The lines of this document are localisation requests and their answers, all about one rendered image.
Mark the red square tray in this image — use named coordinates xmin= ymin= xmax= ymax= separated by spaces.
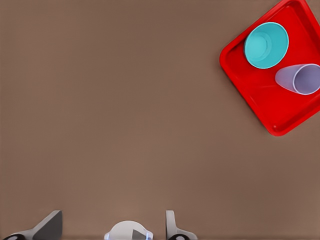
xmin=219 ymin=0 xmax=320 ymax=137

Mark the white round wrist flange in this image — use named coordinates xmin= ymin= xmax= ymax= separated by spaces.
xmin=103 ymin=220 xmax=154 ymax=240

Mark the pale lilac cup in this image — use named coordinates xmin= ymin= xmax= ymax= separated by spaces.
xmin=274 ymin=63 xmax=320 ymax=96

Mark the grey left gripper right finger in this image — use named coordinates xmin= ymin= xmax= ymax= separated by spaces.
xmin=165 ymin=209 xmax=198 ymax=240

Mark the teal bowl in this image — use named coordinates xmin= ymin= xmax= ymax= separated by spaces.
xmin=243 ymin=21 xmax=290 ymax=70

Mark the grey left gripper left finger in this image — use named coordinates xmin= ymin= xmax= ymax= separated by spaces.
xmin=1 ymin=209 xmax=63 ymax=240

